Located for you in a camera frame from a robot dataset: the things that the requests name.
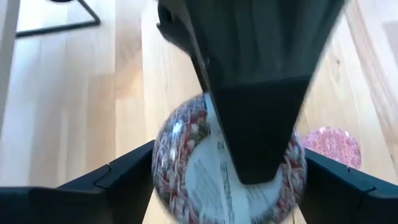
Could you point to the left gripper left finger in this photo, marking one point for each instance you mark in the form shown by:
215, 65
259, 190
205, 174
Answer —
93, 199

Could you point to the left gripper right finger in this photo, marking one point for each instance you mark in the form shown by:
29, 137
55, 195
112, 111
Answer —
348, 202

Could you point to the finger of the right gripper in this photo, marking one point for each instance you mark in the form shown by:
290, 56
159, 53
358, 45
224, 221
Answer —
178, 21
261, 93

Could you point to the pink patterned candle tin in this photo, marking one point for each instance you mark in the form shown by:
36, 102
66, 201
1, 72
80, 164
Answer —
334, 146

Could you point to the purple patterned candle tin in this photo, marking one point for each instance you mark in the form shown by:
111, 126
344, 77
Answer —
186, 149

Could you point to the wooden shelf riser black frame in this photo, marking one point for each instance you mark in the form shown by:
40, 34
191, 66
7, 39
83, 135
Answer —
59, 29

